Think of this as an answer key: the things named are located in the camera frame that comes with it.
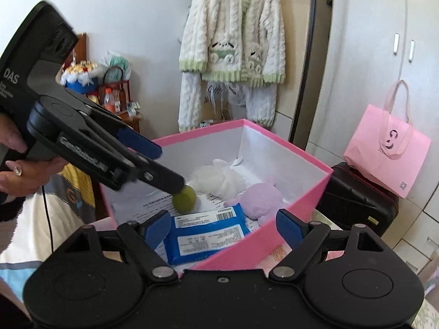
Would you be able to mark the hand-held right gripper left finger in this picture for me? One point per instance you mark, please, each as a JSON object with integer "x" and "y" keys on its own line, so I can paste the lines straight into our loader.
{"x": 159, "y": 228}

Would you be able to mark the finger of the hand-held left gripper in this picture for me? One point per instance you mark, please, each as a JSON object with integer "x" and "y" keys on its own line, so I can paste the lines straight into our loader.
{"x": 161, "y": 174}
{"x": 140, "y": 143}

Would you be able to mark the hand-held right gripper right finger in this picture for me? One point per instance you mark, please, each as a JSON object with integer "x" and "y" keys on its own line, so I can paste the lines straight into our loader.
{"x": 289, "y": 228}

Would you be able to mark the green ball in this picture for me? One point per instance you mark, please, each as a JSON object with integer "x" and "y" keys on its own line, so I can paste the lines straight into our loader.
{"x": 184, "y": 200}

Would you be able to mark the purple plush toy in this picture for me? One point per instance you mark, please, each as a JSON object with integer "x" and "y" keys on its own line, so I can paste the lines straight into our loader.
{"x": 260, "y": 198}

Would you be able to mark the blue wet wipes pack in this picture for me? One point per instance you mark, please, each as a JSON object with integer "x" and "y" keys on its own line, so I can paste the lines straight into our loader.
{"x": 205, "y": 236}

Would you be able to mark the pink cardboard box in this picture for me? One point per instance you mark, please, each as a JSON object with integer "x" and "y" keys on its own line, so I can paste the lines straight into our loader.
{"x": 240, "y": 252}

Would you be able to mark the white mesh bath pouf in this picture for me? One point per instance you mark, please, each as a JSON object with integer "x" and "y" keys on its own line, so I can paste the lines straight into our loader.
{"x": 219, "y": 178}

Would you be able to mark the person's left hand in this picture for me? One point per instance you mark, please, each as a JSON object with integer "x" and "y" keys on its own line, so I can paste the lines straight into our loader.
{"x": 31, "y": 176}

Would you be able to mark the wooden nightstand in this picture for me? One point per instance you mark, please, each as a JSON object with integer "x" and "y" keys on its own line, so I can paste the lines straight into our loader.
{"x": 132, "y": 121}

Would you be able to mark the printed paper sheet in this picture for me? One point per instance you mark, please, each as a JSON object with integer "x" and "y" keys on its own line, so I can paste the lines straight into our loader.
{"x": 144, "y": 207}

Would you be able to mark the floral tablecloth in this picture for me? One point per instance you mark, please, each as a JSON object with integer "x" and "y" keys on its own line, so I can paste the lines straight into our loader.
{"x": 271, "y": 258}

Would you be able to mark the small white trinket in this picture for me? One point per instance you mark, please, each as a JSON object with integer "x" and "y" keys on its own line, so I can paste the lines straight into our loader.
{"x": 132, "y": 108}

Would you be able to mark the flower bouquet in blue box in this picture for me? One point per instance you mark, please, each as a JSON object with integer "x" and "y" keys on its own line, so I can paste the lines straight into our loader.
{"x": 80, "y": 75}

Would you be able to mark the orange drink bottle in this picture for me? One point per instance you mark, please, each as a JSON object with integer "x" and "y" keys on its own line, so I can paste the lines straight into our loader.
{"x": 109, "y": 102}

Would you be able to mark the wooden headboard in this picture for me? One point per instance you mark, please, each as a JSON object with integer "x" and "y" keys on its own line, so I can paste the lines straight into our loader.
{"x": 82, "y": 46}

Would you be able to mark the black suitcase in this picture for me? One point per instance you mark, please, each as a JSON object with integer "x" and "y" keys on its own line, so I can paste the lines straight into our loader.
{"x": 353, "y": 198}

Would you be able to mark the yellow blanket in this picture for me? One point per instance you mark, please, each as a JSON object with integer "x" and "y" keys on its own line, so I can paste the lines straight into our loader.
{"x": 77, "y": 192}

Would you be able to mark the plastic bag of green tissues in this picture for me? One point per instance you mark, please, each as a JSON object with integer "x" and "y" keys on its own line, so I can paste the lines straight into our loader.
{"x": 118, "y": 61}

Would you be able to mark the pink tote bag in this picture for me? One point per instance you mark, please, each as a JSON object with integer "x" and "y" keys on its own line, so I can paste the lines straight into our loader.
{"x": 377, "y": 150}

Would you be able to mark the fluffy white pajama pants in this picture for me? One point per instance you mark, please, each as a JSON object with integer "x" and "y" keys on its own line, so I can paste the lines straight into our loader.
{"x": 253, "y": 102}

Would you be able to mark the fluffy white green cardigan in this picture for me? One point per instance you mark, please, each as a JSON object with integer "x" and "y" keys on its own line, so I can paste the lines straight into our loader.
{"x": 233, "y": 24}

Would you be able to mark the light wooden cabinet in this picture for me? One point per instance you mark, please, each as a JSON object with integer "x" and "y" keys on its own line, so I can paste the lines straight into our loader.
{"x": 295, "y": 24}

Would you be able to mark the white wardrobe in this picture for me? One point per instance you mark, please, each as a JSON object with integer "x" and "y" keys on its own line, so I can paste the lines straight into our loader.
{"x": 370, "y": 24}

